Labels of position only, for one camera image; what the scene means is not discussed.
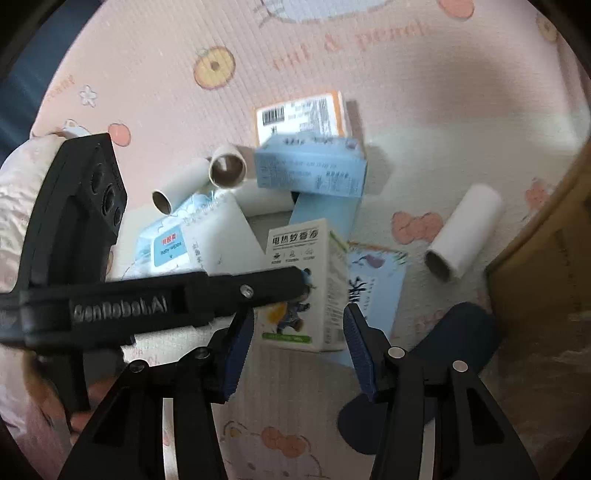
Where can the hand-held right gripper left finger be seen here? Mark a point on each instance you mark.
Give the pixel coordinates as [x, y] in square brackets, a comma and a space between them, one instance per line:
[238, 353]

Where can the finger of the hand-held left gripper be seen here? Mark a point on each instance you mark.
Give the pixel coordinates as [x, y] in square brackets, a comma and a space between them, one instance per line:
[258, 286]

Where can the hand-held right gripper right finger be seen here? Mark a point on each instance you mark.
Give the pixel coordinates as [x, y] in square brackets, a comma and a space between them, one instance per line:
[358, 350]

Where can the white green cartoon box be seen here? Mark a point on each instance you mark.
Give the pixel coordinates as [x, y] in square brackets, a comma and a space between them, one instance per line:
[300, 258]

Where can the brown cardboard box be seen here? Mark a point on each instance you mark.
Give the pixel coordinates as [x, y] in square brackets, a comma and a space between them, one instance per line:
[545, 240]

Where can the person's left hand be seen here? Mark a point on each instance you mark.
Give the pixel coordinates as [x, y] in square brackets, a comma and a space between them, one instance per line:
[41, 383]

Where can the large white printed roll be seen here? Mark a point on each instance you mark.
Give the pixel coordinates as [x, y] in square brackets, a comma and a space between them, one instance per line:
[221, 240]

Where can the blue illustrated flat box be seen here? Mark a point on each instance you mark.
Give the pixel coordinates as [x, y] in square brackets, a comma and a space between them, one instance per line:
[378, 281]

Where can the blue white wet wipes pack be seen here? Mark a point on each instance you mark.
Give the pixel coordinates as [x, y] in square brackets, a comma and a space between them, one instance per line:
[161, 242]

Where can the dark blue slipper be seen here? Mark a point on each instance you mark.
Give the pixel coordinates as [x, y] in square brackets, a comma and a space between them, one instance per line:
[443, 337]

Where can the plain light blue box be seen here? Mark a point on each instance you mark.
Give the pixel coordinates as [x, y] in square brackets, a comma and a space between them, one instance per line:
[323, 212]

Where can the long white cardboard tube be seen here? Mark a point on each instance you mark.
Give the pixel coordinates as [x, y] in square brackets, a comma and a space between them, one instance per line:
[180, 184]

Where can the white paper roll upright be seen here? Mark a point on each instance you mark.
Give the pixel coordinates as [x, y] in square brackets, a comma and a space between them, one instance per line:
[228, 166]

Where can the dark blue cloth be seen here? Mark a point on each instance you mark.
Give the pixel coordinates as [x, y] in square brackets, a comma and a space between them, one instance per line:
[23, 106]

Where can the light blue printed box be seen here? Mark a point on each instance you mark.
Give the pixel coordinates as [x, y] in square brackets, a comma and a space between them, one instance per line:
[314, 168]

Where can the orange white barcode box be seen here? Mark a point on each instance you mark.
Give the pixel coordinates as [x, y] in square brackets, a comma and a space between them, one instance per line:
[300, 113]

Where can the pink printed floor mat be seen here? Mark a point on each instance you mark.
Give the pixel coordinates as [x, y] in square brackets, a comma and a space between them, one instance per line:
[323, 55]

